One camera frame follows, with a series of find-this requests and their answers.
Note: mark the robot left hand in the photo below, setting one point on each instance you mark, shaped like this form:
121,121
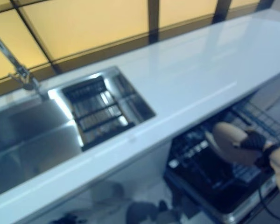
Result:
70,219

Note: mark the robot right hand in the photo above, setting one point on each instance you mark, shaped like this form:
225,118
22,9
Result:
256,141

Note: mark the cream round plate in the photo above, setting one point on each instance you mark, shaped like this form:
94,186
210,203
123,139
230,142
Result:
226,137

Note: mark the black dishwasher door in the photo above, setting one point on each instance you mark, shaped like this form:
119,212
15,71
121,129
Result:
200,182

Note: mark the stainless steel sink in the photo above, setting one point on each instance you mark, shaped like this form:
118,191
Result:
32,130

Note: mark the black dish drying rack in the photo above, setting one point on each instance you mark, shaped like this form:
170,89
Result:
98,114

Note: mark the chrome kitchen faucet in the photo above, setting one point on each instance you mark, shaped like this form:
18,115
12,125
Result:
18,67

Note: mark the yellow window black frame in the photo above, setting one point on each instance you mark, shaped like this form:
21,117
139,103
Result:
84,30

